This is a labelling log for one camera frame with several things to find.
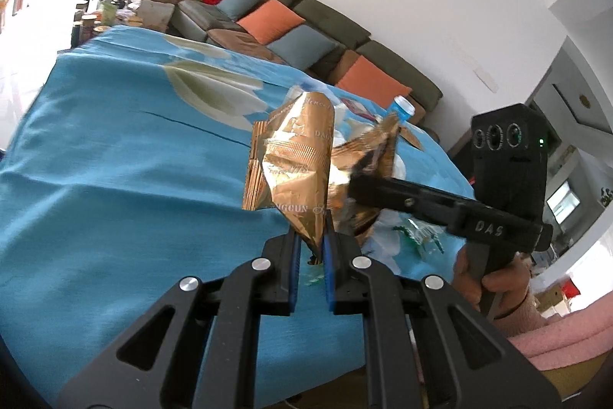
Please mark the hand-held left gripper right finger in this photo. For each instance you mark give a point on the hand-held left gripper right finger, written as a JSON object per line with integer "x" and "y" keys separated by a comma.
{"x": 328, "y": 279}

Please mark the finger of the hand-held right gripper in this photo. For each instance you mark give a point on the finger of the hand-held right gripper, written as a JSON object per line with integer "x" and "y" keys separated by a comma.
{"x": 402, "y": 198}

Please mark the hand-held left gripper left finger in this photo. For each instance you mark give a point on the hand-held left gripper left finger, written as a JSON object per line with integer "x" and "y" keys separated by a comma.
{"x": 291, "y": 279}

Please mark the gold snack wrapper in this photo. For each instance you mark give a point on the gold snack wrapper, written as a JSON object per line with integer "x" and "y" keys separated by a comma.
{"x": 294, "y": 169}

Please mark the person's right forearm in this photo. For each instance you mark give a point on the person's right forearm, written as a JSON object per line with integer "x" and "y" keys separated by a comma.
{"x": 550, "y": 332}

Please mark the person's right hand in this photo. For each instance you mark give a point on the person's right hand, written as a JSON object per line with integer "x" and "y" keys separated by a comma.
{"x": 507, "y": 289}

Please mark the clear plastic wrapper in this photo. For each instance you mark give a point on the clear plastic wrapper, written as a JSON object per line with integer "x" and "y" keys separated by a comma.
{"x": 421, "y": 236}

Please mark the red packet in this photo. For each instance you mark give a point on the red packet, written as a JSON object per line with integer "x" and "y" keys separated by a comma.
{"x": 357, "y": 107}

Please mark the orange cushion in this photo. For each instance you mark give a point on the orange cushion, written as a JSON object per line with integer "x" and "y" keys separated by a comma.
{"x": 270, "y": 21}
{"x": 371, "y": 81}

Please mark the red box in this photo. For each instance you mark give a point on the red box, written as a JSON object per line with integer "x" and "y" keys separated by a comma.
{"x": 570, "y": 288}

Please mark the cardboard box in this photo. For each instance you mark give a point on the cardboard box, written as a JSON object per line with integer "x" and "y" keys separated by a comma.
{"x": 548, "y": 301}

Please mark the large blue cushion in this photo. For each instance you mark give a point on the large blue cushion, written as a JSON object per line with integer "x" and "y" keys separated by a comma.
{"x": 301, "y": 47}

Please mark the green sectional sofa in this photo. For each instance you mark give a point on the green sectional sofa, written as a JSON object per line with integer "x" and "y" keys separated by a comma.
{"x": 335, "y": 21}

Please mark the blue floral cloth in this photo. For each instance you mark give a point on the blue floral cloth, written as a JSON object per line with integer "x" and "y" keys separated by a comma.
{"x": 119, "y": 174}

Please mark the brown seat pad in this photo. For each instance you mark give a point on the brown seat pad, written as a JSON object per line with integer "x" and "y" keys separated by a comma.
{"x": 239, "y": 42}

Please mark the cluttered coffee table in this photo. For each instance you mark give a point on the cluttered coffee table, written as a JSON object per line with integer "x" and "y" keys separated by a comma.
{"x": 115, "y": 13}

